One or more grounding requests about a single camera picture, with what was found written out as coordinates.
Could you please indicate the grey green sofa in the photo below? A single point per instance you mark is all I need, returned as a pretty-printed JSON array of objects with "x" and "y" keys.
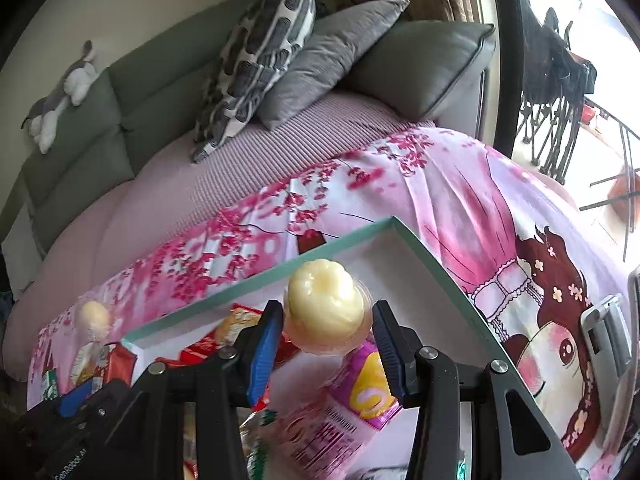
[{"x": 165, "y": 90}]

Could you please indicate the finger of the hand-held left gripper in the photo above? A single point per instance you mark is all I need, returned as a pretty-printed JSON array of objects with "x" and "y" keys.
[{"x": 75, "y": 401}]

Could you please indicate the white cushion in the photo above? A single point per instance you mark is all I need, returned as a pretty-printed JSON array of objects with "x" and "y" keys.
[{"x": 20, "y": 255}]

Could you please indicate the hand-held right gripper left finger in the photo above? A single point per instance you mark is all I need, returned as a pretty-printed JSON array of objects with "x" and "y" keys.
[{"x": 262, "y": 355}]

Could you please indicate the black outdoor chair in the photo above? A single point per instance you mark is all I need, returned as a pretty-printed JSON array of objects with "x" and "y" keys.
[{"x": 555, "y": 85}]

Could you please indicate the pink striped sofa cover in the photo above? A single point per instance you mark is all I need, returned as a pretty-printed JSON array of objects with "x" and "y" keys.
[{"x": 175, "y": 210}]

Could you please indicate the green white snack packet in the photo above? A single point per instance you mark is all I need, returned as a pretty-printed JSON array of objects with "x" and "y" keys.
[{"x": 260, "y": 455}]

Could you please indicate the black door frame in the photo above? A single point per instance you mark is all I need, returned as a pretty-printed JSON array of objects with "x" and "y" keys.
[{"x": 505, "y": 60}]

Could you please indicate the teal cardboard box tray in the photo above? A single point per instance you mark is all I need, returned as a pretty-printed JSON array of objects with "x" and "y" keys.
[{"x": 370, "y": 260}]

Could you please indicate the small green carton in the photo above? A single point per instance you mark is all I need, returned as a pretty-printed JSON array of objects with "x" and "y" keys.
[{"x": 49, "y": 385}]

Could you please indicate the pale yellow pudding cup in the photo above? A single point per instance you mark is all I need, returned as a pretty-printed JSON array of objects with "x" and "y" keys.
[
  {"x": 93, "y": 316},
  {"x": 322, "y": 310}
]

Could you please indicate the pink snack packet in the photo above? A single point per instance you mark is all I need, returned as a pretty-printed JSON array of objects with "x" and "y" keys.
[{"x": 350, "y": 400}]

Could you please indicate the grey pillow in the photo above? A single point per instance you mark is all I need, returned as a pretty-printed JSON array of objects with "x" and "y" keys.
[{"x": 325, "y": 60}]

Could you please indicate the silver metal device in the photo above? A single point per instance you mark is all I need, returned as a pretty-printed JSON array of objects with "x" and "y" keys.
[{"x": 607, "y": 335}]

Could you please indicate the red snack packet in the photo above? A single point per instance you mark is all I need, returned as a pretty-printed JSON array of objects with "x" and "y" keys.
[
  {"x": 200, "y": 355},
  {"x": 120, "y": 365}
]

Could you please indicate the grey white plush dog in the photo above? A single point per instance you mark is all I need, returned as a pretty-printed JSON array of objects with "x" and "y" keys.
[{"x": 75, "y": 82}]

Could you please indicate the pink printed blanket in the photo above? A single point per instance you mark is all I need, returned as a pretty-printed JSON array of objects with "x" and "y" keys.
[{"x": 450, "y": 200}]

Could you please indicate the black white patterned pillow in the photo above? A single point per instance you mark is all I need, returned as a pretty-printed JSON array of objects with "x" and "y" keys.
[{"x": 260, "y": 55}]

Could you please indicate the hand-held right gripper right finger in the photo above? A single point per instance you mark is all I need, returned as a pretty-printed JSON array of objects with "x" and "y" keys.
[{"x": 387, "y": 350}]

